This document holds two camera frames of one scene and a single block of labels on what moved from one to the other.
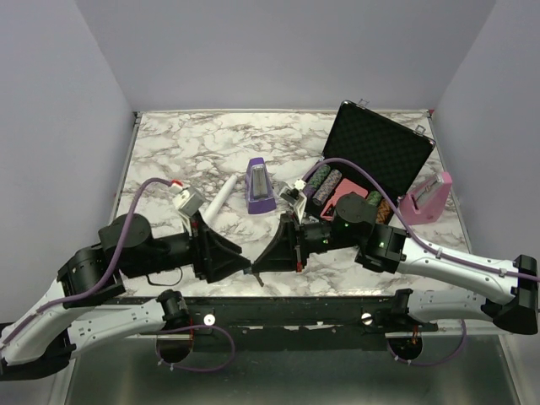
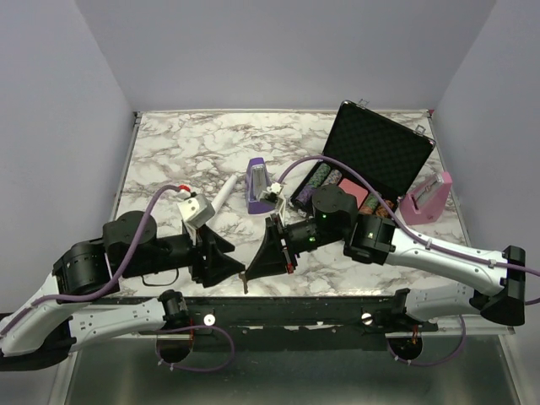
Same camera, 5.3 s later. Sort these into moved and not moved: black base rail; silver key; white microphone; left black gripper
Moved: silver key
Not moved: white microphone; left black gripper; black base rail
